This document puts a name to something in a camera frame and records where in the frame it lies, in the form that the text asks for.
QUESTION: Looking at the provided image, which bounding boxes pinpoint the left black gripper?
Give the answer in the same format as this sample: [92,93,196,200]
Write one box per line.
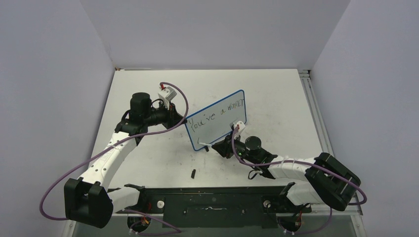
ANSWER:
[144,100,187,130]

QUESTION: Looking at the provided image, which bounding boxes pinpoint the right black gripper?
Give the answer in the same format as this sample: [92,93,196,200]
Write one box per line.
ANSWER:
[213,130,257,164]

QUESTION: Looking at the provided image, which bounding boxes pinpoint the white marker pen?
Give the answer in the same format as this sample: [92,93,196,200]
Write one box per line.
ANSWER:
[198,142,213,147]

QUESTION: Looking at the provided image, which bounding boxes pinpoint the blue framed whiteboard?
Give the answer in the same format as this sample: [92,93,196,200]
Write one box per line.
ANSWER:
[185,89,248,151]

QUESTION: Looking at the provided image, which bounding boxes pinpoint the black marker cap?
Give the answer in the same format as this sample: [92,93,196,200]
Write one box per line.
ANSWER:
[191,169,196,179]

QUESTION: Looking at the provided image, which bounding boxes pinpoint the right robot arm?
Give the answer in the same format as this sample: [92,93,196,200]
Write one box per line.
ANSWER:
[212,135,361,211]

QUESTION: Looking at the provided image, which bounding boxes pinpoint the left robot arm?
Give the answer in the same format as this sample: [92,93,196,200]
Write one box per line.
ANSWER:
[64,87,186,228]

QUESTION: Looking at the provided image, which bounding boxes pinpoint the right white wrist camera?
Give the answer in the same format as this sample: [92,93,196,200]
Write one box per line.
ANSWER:
[231,121,246,139]

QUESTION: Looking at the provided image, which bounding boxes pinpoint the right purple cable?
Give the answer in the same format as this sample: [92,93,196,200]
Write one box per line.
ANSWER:
[231,125,368,206]

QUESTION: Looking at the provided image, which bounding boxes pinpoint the purple cable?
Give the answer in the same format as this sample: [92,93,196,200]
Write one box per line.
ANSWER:
[231,125,368,206]
[39,81,190,221]

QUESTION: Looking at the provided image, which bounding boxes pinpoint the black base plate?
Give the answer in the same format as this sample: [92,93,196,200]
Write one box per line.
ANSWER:
[129,186,312,229]

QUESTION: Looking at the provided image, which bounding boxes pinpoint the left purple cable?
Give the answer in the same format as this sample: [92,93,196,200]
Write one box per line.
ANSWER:
[39,81,190,221]

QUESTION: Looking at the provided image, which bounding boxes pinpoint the aluminium rail right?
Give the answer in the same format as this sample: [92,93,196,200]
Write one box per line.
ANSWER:
[298,70,335,157]

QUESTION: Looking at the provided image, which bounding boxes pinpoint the aluminium rail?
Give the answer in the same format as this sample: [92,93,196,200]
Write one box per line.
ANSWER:
[298,70,335,157]
[67,192,364,217]

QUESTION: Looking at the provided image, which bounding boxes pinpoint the aluminium rail front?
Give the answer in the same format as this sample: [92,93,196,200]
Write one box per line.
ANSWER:
[67,192,364,217]

